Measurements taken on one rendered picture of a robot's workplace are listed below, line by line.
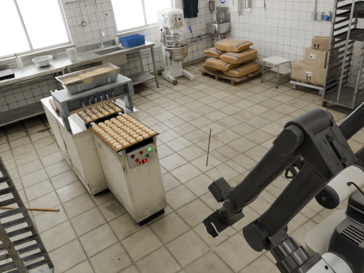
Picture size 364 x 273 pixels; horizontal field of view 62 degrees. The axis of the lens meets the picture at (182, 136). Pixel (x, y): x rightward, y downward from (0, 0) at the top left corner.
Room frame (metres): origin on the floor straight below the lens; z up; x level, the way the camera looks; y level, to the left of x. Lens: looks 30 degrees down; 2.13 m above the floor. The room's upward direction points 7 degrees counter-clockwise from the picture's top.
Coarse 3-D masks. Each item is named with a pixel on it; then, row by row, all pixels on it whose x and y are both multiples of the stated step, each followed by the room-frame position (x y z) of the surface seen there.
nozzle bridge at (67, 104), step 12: (108, 84) 2.87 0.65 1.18; (120, 84) 2.87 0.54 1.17; (132, 84) 2.93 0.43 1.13; (60, 96) 2.70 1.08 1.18; (72, 96) 2.66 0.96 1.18; (84, 96) 2.67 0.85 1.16; (108, 96) 2.88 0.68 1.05; (120, 96) 2.89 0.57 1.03; (60, 108) 2.64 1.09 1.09; (72, 108) 2.68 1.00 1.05; (84, 108) 2.69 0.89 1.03
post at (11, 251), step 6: (0, 228) 1.22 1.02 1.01; (0, 234) 1.22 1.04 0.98; (6, 234) 1.25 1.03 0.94; (6, 240) 1.22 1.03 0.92; (6, 246) 1.22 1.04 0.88; (12, 246) 1.24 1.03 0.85; (12, 252) 1.22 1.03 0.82; (12, 258) 1.21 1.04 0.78; (18, 258) 1.23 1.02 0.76; (18, 264) 1.22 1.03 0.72; (18, 270) 1.21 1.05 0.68; (24, 270) 1.22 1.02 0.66
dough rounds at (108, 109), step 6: (96, 108) 2.95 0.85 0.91; (102, 108) 2.96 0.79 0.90; (108, 108) 2.89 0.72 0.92; (114, 108) 2.87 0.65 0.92; (78, 114) 2.88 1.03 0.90; (84, 114) 2.82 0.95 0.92; (90, 114) 2.79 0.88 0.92; (96, 114) 2.78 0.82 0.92; (102, 114) 2.76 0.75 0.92; (108, 114) 2.77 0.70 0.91; (84, 120) 2.71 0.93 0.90; (90, 120) 2.67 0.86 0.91
